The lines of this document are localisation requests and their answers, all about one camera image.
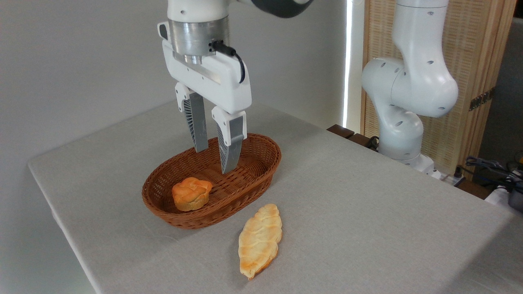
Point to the brown wicker basket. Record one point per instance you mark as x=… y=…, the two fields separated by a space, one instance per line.
x=245 y=179

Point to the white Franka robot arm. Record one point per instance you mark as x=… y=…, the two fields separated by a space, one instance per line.
x=421 y=81

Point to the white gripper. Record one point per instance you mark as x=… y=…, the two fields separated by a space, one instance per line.
x=220 y=83

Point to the white power strip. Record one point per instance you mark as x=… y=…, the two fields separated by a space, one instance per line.
x=447 y=178

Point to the grey tablecloth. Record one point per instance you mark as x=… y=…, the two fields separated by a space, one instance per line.
x=367 y=228

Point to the long pale bread loaf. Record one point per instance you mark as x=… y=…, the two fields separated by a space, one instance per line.
x=259 y=241

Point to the round orange bread bun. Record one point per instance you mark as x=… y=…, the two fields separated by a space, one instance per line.
x=191 y=194

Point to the metal screen hinge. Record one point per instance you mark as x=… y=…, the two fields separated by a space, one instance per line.
x=482 y=99

